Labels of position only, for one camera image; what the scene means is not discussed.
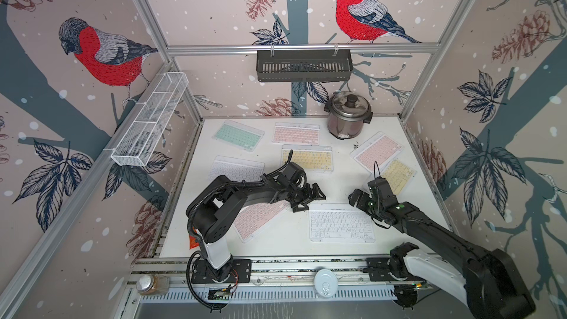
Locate yellow keyboard right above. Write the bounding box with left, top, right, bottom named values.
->
left=381, top=159, right=416, bottom=196

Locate pink keyboard front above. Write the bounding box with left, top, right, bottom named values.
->
left=233, top=201, right=290, bottom=243

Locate steel rice cooker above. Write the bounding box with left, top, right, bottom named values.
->
left=324, top=92, right=373, bottom=140

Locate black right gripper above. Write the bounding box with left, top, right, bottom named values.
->
left=346, top=186, right=384, bottom=220

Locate green keyboard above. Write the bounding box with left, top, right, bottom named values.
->
left=213, top=120, right=265, bottom=152

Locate pink keyboard back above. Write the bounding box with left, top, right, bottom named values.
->
left=273, top=123, right=320, bottom=146

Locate white keyboard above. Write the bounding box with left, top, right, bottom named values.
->
left=208, top=156, right=264, bottom=183
left=309, top=204, right=376, bottom=244

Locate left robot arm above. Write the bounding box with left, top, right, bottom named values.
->
left=185, top=161, right=326, bottom=282

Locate red packet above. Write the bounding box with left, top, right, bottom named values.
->
left=189, top=236, right=199, bottom=249

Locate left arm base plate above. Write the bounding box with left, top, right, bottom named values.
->
left=188, top=258, right=252, bottom=284

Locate yellow keyboard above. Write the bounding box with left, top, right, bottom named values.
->
left=281, top=145, right=334, bottom=173
left=381, top=159, right=416, bottom=196

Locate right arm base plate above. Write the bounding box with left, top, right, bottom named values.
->
left=363, top=256, right=425, bottom=284

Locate pink keyboard right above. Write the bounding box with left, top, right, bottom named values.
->
left=350, top=131, right=404, bottom=172

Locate left black cable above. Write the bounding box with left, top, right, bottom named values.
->
left=185, top=250, right=231, bottom=312

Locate yellow keyboard centre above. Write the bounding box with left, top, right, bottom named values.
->
left=281, top=145, right=334, bottom=173

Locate glass jar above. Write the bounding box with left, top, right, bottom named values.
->
left=136, top=274, right=170, bottom=295

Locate aluminium front rail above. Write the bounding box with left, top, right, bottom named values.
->
left=125, top=250, right=465, bottom=289

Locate white round cap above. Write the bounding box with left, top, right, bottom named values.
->
left=314, top=269, right=338, bottom=298

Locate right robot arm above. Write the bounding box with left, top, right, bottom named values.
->
left=348, top=177, right=536, bottom=318

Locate black hanging basket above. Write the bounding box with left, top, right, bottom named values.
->
left=256, top=50, right=353, bottom=83

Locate pink keyboard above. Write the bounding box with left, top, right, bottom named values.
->
left=350, top=131, right=404, bottom=172
left=273, top=123, right=320, bottom=146
left=233, top=201, right=290, bottom=243

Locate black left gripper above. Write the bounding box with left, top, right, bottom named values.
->
left=286, top=183, right=328, bottom=214

